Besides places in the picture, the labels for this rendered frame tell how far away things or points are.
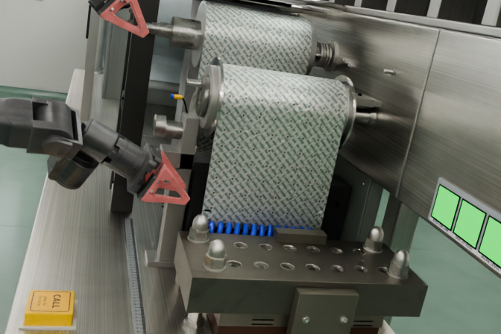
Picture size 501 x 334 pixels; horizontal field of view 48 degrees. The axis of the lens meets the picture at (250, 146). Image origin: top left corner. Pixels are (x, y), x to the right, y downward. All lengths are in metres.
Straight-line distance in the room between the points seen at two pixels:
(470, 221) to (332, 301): 0.24
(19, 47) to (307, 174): 5.72
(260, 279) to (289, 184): 0.24
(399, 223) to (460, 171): 0.48
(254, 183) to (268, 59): 0.32
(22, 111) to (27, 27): 5.67
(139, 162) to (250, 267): 0.25
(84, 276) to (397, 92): 0.66
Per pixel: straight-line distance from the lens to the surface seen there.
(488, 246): 0.83
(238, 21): 1.22
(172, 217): 1.11
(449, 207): 0.90
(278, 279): 0.89
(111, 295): 1.05
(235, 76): 0.99
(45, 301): 0.98
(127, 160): 0.94
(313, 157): 1.05
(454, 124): 0.92
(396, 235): 1.36
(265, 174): 1.03
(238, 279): 0.87
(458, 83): 0.93
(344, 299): 0.93
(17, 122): 0.89
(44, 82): 6.64
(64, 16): 6.52
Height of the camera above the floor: 1.44
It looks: 15 degrees down
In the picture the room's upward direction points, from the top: 10 degrees clockwise
